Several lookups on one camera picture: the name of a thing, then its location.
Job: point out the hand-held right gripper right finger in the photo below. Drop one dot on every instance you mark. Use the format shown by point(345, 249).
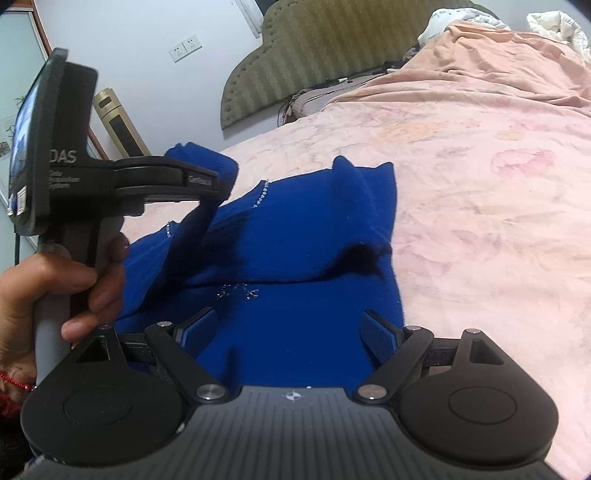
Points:
point(379, 340)

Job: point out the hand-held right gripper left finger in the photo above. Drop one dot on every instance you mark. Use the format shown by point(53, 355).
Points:
point(199, 328)

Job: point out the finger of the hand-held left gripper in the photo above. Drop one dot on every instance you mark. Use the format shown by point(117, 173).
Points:
point(175, 177)

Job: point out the blue knit sweater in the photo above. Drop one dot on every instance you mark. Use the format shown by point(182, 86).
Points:
point(300, 240)

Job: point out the person's left forearm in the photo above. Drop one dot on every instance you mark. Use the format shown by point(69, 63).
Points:
point(11, 415)

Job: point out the person's left hand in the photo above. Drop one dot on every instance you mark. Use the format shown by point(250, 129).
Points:
point(32, 300)

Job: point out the gold tower air conditioner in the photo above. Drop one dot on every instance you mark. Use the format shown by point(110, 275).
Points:
point(120, 120)

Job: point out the pink floral bedsheet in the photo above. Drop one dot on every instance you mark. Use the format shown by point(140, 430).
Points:
point(485, 207)

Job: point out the olive striped headboard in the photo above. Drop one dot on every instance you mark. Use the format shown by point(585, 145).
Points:
point(323, 46)

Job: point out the peach blanket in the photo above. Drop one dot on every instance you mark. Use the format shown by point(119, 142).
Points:
point(485, 60)

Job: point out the white crumpled blanket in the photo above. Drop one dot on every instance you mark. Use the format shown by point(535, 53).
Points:
point(455, 25)

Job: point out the cream quilt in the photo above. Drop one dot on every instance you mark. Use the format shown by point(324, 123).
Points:
point(561, 25)

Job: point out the white wall socket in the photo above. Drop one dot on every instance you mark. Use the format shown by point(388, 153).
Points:
point(192, 43)
point(177, 53)

